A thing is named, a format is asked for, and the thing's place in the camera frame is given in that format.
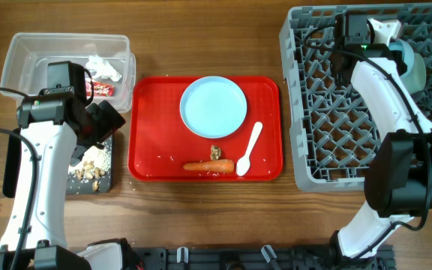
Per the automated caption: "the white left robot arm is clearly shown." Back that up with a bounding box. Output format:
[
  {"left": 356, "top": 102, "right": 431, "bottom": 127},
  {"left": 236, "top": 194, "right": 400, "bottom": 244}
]
[{"left": 0, "top": 61, "right": 136, "bottom": 269}]

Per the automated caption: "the black tray bin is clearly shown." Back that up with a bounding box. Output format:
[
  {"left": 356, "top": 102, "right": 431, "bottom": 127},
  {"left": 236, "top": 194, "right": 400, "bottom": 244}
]
[{"left": 2, "top": 134, "right": 114, "bottom": 198}]

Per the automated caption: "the rice and food waste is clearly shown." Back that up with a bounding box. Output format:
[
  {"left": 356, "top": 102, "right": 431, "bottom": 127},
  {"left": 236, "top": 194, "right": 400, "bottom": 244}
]
[{"left": 66, "top": 137, "right": 113, "bottom": 194}]

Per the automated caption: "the white plastic spoon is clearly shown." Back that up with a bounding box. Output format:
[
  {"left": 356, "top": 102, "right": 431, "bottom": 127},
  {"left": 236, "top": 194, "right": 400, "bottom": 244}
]
[{"left": 236, "top": 121, "right": 263, "bottom": 176}]

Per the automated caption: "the clear plastic bin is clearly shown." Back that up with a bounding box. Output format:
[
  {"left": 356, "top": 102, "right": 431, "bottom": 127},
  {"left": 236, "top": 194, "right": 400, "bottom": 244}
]
[{"left": 0, "top": 33, "right": 137, "bottom": 113}]

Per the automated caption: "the light blue plate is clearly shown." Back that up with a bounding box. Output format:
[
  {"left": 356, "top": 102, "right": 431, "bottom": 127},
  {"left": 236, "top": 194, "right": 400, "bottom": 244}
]
[{"left": 179, "top": 76, "right": 248, "bottom": 139}]

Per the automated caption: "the orange carrot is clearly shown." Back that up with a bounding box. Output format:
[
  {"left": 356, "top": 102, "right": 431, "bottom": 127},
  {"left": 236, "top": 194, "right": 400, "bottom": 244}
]
[{"left": 183, "top": 159, "right": 235, "bottom": 173}]

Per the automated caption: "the crumpled white tissue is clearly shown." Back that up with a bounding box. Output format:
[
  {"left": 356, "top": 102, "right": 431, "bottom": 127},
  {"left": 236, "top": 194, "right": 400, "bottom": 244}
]
[{"left": 85, "top": 55, "right": 122, "bottom": 82}]

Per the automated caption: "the brown food scrap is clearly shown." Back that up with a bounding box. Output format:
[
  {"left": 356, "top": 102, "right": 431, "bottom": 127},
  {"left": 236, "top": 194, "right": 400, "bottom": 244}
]
[{"left": 210, "top": 145, "right": 222, "bottom": 161}]

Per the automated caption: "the mint green bowl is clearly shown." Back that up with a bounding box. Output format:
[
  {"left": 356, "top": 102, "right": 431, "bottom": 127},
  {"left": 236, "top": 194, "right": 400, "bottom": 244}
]
[{"left": 401, "top": 52, "right": 427, "bottom": 94}]

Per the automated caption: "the light blue bowl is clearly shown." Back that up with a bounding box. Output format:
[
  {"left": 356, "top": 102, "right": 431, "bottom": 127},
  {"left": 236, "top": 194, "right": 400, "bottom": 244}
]
[{"left": 388, "top": 40, "right": 415, "bottom": 79}]

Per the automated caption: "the red plastic tray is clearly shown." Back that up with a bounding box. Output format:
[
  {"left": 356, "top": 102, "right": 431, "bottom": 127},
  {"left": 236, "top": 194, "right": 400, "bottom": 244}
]
[{"left": 127, "top": 76, "right": 284, "bottom": 182}]

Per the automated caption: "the grey dishwasher rack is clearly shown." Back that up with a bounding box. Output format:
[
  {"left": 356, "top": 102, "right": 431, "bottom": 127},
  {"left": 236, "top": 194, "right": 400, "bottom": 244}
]
[{"left": 279, "top": 3, "right": 432, "bottom": 192}]

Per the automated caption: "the red foil wrapper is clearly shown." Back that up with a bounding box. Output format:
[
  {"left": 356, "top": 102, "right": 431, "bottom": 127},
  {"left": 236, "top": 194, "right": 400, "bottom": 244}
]
[{"left": 85, "top": 80, "right": 116, "bottom": 97}]

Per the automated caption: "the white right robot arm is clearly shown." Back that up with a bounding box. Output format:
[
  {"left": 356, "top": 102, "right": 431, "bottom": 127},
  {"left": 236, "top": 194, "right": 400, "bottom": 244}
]
[{"left": 331, "top": 12, "right": 432, "bottom": 260}]

